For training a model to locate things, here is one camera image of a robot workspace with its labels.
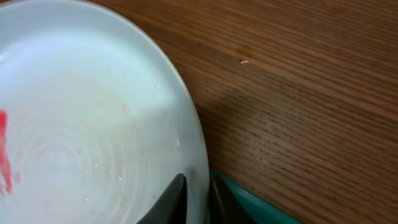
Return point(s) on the teal plastic serving tray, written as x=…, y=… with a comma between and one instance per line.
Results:
x=259, y=210

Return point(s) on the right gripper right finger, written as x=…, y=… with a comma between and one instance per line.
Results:
x=224, y=206

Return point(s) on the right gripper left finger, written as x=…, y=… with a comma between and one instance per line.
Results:
x=171, y=206

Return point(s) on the light blue plate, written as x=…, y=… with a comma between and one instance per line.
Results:
x=99, y=121

